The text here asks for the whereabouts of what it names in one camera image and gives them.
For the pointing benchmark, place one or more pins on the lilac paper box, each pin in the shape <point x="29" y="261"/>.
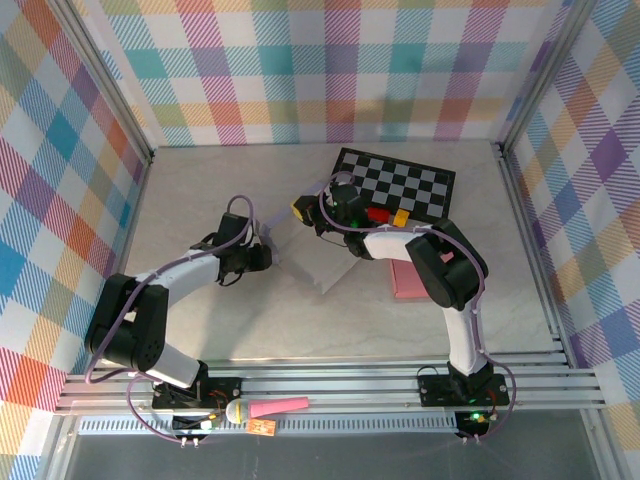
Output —
<point x="315" y="260"/>

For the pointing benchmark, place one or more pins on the pink paper box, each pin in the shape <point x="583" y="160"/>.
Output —
<point x="405" y="280"/>

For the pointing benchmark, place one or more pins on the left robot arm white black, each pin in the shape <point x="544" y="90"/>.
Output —
<point x="130" y="320"/>

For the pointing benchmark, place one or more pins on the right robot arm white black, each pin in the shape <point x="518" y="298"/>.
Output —
<point x="450" y="270"/>

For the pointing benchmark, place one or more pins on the black left controller box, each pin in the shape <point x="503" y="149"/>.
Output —
<point x="190" y="424"/>

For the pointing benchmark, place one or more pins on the black controller box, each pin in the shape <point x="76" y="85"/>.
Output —
<point x="472" y="422"/>
<point x="190" y="424"/>

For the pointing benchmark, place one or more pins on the black right controller box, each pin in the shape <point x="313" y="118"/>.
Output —
<point x="472" y="422"/>

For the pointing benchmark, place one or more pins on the long red toy brick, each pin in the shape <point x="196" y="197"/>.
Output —
<point x="378" y="214"/>

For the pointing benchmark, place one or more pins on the yellow toy brick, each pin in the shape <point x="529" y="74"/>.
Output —
<point x="401" y="218"/>

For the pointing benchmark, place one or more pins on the black grey chessboard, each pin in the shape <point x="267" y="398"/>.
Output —
<point x="400" y="180"/>

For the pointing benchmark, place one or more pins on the pink toy microphone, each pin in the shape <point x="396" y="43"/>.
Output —
<point x="275" y="406"/>

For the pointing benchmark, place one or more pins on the small orange tag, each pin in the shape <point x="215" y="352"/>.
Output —
<point x="261" y="427"/>

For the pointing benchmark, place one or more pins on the aluminium side rail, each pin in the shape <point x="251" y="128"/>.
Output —
<point x="525" y="240"/>
<point x="141" y="200"/>

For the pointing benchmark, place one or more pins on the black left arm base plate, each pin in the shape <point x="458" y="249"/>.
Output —
<point x="225" y="390"/>

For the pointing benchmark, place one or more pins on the aluminium frame rail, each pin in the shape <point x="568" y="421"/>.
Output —
<point x="350" y="385"/>

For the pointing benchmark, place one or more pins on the aluminium corner post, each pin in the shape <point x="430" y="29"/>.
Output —
<point x="110" y="85"/>
<point x="540" y="80"/>

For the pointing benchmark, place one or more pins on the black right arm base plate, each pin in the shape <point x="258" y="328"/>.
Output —
<point x="435" y="390"/>

